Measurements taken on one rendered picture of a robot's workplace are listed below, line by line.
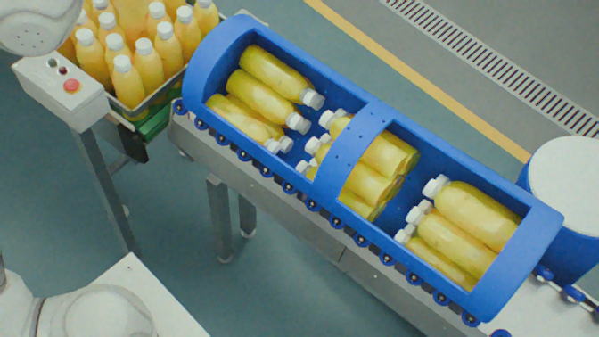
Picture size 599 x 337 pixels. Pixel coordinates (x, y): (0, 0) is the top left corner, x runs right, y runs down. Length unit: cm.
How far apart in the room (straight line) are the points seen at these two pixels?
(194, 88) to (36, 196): 141
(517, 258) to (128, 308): 73
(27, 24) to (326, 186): 78
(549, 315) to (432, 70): 177
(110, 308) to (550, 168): 109
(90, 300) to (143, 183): 166
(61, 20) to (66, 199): 198
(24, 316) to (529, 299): 109
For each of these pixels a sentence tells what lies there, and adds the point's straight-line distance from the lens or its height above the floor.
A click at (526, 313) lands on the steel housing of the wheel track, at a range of 164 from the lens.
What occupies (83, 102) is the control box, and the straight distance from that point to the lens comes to 164.
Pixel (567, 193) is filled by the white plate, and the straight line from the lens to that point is 169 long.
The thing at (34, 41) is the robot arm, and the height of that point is 176.
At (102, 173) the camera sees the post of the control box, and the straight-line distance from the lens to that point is 204.
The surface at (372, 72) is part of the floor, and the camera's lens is 312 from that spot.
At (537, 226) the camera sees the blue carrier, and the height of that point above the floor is 123.
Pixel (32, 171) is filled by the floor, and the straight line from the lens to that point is 291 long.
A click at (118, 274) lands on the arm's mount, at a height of 106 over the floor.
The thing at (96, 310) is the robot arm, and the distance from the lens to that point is 114.
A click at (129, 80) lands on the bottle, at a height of 107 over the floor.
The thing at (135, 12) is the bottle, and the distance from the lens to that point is 169.
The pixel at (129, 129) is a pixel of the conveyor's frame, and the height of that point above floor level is 90.
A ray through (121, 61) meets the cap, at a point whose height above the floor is 111.
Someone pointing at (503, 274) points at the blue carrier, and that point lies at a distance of 135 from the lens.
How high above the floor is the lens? 237
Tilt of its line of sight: 59 degrees down
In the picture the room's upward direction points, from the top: 6 degrees clockwise
